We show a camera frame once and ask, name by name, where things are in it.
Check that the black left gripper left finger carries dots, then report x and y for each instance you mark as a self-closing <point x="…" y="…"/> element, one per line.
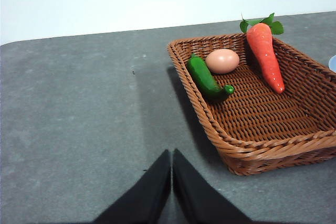
<point x="147" y="197"/>

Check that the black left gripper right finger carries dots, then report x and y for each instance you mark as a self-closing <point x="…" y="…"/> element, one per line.
<point x="199" y="197"/>

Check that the blue round plate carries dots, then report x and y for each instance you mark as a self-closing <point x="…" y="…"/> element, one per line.
<point x="333" y="64"/>

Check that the brown wicker basket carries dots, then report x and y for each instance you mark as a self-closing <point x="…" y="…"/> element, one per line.
<point x="262" y="113"/>

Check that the green toy chili pepper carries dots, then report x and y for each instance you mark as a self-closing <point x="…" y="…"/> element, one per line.
<point x="202" y="77"/>

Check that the beige toy egg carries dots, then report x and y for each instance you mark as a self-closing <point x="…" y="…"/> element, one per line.
<point x="222" y="61"/>

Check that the orange toy carrot green leaves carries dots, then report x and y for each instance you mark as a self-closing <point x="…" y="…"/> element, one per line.
<point x="265" y="53"/>

